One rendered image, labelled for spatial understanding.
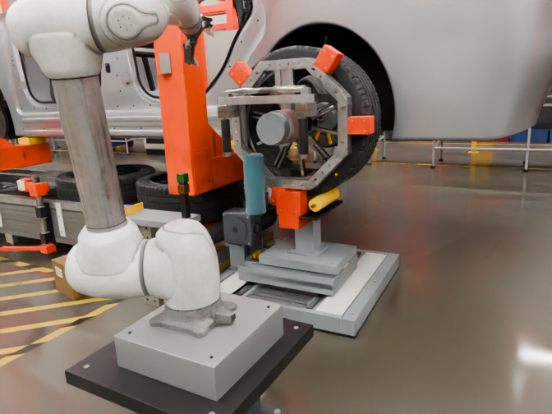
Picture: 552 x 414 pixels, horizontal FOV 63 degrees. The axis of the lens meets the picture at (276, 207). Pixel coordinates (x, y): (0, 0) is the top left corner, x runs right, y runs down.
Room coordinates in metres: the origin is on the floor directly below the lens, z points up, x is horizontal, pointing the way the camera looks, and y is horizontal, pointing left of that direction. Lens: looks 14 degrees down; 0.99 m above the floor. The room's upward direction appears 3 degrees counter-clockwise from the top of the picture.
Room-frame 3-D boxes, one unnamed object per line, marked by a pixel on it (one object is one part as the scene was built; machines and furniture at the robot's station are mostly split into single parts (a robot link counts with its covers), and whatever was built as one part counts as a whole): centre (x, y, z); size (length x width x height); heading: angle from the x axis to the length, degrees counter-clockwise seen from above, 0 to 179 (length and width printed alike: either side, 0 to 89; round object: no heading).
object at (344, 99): (1.96, -0.07, 0.85); 0.54 x 0.07 x 0.54; 62
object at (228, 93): (1.90, 0.07, 1.03); 0.19 x 0.18 x 0.11; 152
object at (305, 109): (1.70, -0.13, 0.93); 0.09 x 0.05 x 0.05; 152
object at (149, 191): (2.79, 0.53, 0.39); 0.66 x 0.66 x 0.24
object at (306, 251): (2.11, -0.15, 0.32); 0.40 x 0.30 x 0.28; 62
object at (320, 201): (2.00, -0.22, 0.51); 0.29 x 0.06 x 0.06; 152
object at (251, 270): (2.14, -0.10, 0.13); 0.50 x 0.36 x 0.10; 62
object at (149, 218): (2.08, 0.59, 0.44); 0.43 x 0.17 x 0.03; 62
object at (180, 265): (1.15, 0.25, 0.56); 0.18 x 0.16 x 0.22; 89
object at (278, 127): (1.90, -0.04, 0.85); 0.21 x 0.14 x 0.14; 152
